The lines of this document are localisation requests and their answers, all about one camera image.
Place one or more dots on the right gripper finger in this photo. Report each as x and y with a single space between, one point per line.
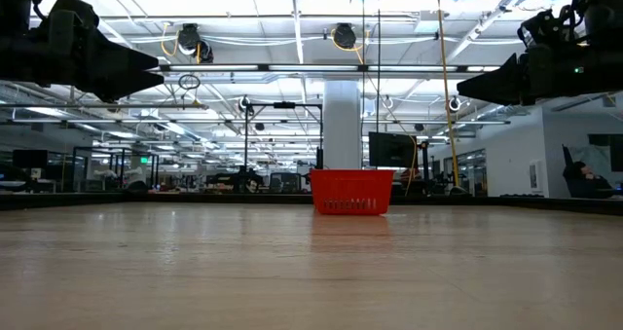
501 79
506 100

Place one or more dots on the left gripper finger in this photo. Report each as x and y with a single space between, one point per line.
121 60
126 84

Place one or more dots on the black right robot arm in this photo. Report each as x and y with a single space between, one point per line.
606 13

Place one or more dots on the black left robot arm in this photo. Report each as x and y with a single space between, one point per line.
12 57

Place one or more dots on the black office chair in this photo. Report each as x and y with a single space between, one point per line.
566 159

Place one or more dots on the dark small monitor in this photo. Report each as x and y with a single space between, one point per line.
29 158

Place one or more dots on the person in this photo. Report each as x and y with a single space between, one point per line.
586 184

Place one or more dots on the black monitor screen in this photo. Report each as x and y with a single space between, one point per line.
392 150

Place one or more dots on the black gantry stand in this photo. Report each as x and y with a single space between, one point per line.
284 105

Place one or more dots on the white square pillar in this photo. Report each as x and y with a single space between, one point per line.
343 125

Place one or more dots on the red plastic mesh basket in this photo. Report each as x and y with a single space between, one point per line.
351 186

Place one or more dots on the long ceiling light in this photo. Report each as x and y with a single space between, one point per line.
311 68

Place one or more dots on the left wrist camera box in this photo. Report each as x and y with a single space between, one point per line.
73 18

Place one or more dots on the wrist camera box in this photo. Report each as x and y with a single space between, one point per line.
545 28
73 18

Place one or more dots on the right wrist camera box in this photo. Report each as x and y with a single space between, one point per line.
545 28

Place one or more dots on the white wall poster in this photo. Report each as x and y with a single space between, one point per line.
534 176

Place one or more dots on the black aluminium table frame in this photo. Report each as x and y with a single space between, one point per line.
487 202

